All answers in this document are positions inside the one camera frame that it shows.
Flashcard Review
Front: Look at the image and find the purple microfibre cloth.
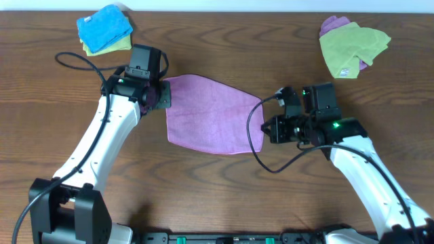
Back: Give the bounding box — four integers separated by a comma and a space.
166, 75, 264, 155

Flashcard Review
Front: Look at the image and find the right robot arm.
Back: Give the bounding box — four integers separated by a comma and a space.
261, 83, 433, 243

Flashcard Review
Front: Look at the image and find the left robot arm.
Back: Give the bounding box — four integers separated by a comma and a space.
23, 44, 171, 243

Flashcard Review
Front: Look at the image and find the green folded cloth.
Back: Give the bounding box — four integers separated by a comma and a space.
80, 35, 132, 56

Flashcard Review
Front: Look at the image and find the blue folded cloth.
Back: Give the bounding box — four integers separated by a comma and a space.
76, 4, 133, 54

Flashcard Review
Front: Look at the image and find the green crumpled cloth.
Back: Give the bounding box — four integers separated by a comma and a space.
319, 22, 391, 79

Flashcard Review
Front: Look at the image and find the purple crumpled cloth underneath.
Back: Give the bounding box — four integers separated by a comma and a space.
319, 16, 372, 79

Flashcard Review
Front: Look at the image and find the left black cable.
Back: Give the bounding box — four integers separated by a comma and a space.
12, 52, 133, 244

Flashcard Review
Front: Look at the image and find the black cable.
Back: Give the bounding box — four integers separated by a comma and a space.
12, 52, 133, 244
246, 95, 421, 244

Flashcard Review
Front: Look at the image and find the right black cable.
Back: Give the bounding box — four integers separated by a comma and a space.
246, 95, 421, 244

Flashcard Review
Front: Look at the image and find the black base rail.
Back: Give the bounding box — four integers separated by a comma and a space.
132, 232, 326, 244

